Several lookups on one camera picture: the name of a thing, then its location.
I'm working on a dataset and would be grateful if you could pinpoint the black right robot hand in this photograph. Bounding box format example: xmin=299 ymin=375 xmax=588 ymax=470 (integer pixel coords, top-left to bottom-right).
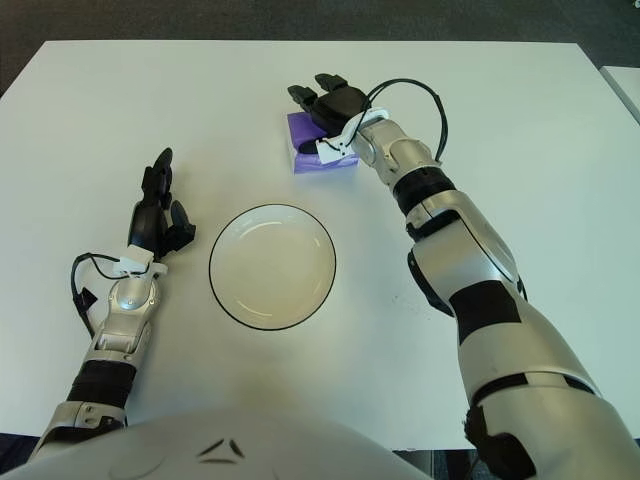
xmin=286 ymin=72 xmax=374 ymax=156

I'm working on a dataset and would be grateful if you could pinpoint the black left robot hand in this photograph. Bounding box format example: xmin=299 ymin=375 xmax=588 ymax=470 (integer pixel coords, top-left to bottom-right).
xmin=128 ymin=147 xmax=198 ymax=263

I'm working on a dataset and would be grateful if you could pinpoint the purple tissue paper pack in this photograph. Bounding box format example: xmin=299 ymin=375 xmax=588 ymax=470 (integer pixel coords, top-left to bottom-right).
xmin=286 ymin=110 xmax=360 ymax=178

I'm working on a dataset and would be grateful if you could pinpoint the white plate with black rim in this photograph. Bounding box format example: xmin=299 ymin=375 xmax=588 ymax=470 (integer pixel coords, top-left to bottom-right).
xmin=208 ymin=201 xmax=339 ymax=332

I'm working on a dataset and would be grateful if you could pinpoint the grey robot torso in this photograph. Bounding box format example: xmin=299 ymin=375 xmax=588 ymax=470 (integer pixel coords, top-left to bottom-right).
xmin=0 ymin=403 xmax=429 ymax=480

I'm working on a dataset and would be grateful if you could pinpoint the white neighbouring table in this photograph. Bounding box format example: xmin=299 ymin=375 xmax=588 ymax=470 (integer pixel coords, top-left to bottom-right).
xmin=598 ymin=64 xmax=640 ymax=127

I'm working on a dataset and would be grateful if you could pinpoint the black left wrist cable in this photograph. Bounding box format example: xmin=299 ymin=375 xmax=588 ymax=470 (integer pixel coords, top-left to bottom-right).
xmin=69 ymin=253 xmax=132 ymax=342

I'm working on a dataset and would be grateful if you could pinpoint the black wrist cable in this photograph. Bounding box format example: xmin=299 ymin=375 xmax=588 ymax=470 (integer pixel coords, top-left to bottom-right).
xmin=366 ymin=76 xmax=450 ymax=164
xmin=69 ymin=253 xmax=132 ymax=342

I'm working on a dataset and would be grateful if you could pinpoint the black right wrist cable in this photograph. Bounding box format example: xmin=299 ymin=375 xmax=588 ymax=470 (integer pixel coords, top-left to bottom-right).
xmin=366 ymin=76 xmax=450 ymax=164

